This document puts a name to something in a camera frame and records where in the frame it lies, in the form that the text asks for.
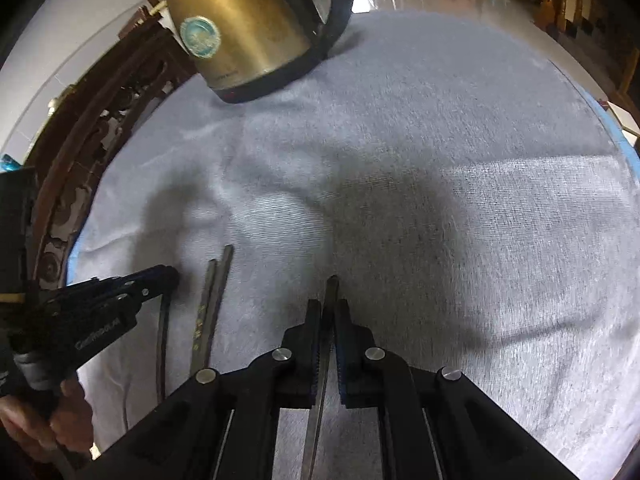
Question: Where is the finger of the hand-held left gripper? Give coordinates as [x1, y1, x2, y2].
[65, 284, 178, 316]
[75, 265, 181, 292]

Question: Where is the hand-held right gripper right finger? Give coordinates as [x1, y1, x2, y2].
[332, 299, 581, 480]

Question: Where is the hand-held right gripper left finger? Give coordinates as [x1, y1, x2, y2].
[90, 299, 323, 480]

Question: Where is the dark metal chopstick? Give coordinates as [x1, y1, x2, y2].
[156, 285, 173, 403]
[300, 276, 341, 480]
[197, 245, 235, 366]
[189, 259, 218, 376]

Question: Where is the person's left hand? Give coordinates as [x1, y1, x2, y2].
[0, 377, 94, 463]

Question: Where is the carved wooden sideboard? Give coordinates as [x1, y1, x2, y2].
[22, 5, 201, 301]

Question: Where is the grey tablecloth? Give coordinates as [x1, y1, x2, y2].
[70, 7, 640, 480]

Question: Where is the bronze electric kettle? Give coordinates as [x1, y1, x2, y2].
[162, 0, 357, 106]

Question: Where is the light blue cloth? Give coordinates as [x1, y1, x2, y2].
[70, 92, 640, 283]

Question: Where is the wooden stair railing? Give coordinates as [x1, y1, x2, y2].
[532, 0, 640, 106]

